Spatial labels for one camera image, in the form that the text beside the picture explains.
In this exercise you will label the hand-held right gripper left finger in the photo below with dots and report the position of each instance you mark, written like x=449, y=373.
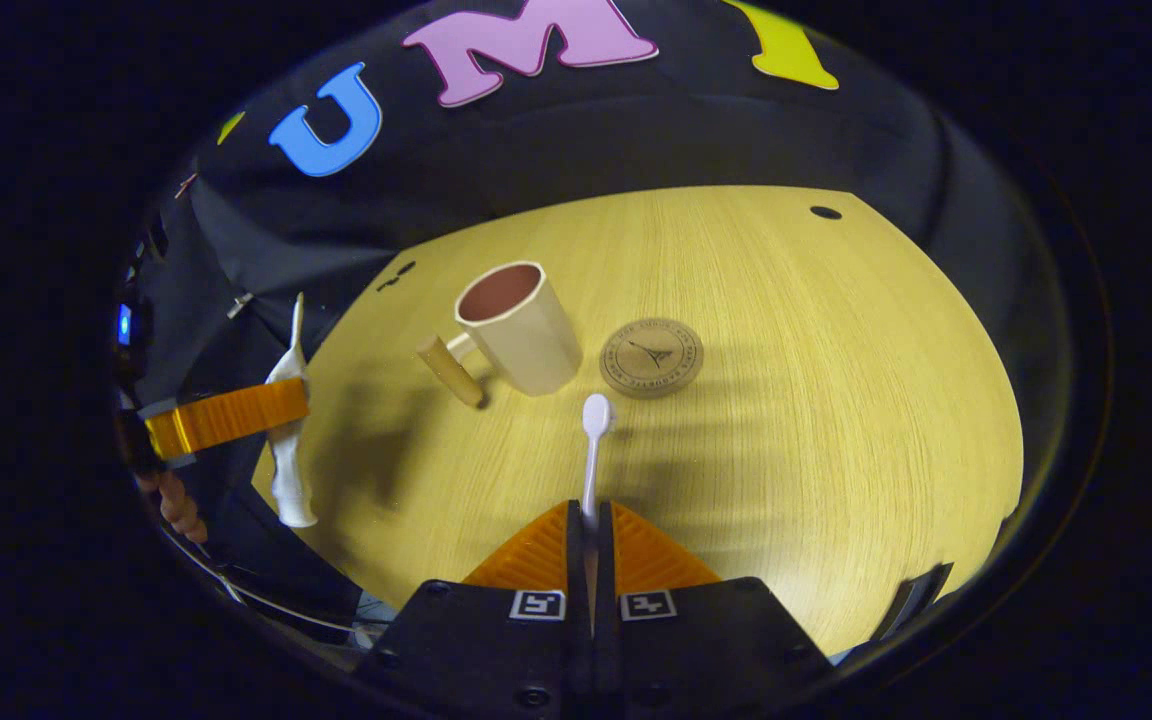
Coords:
x=578, y=580

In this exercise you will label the white toothpaste tube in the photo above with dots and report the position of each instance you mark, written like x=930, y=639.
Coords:
x=291, y=470

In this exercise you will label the copper clip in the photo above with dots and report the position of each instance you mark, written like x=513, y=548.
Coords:
x=186, y=185

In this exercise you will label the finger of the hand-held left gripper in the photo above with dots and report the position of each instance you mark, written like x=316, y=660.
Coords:
x=236, y=415

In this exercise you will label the white toothbrush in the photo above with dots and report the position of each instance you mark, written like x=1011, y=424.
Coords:
x=592, y=450

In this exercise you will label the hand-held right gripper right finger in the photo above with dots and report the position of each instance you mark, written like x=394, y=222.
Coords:
x=604, y=580

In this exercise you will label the round brown coaster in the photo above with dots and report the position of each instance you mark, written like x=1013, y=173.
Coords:
x=651, y=357

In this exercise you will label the silver clip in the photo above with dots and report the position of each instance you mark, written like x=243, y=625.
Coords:
x=239, y=303

